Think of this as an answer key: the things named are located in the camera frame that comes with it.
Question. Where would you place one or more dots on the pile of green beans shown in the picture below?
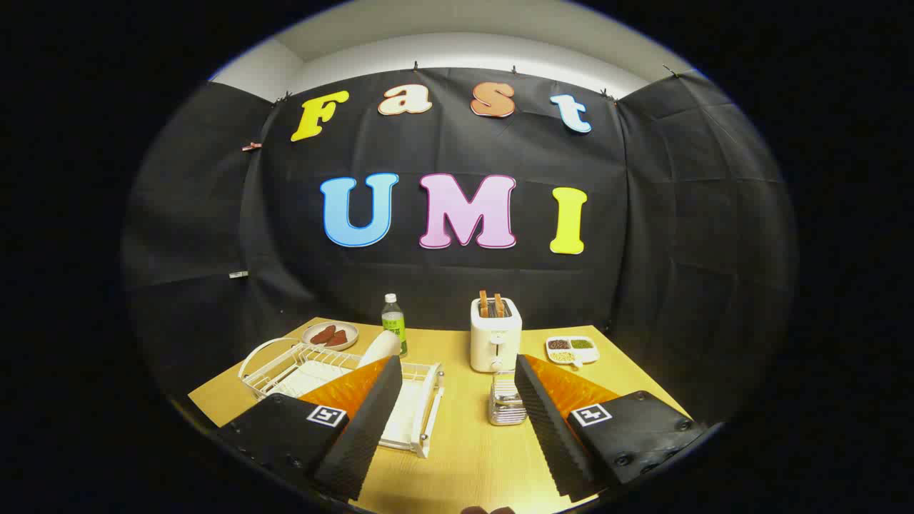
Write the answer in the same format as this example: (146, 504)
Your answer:
(582, 343)

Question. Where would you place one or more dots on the small beige plate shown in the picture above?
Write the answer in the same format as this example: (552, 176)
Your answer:
(350, 333)

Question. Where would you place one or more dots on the white toaster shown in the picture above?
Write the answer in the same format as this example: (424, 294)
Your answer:
(495, 343)

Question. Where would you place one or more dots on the red sausage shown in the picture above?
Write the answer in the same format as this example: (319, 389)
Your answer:
(323, 334)
(337, 339)

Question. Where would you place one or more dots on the green label drink bottle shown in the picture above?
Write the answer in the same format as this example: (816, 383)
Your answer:
(394, 328)

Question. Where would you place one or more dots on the pile of yellow beans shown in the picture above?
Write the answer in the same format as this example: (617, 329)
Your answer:
(562, 356)

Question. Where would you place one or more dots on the black backdrop cloth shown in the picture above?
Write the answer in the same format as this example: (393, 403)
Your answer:
(457, 278)

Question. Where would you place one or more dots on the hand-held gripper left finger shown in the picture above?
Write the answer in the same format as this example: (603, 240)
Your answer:
(357, 435)

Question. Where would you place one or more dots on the white plate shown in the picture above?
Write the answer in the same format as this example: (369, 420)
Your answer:
(378, 348)

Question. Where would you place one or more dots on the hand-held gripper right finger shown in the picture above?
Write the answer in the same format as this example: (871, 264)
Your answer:
(553, 435)

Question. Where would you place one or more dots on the toast slice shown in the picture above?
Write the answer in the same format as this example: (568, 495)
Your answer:
(499, 305)
(484, 303)

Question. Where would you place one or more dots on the pile of dark red beans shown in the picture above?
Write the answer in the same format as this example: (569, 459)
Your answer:
(558, 344)

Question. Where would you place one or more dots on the white divided snack tray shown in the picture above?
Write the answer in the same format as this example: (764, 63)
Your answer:
(587, 355)

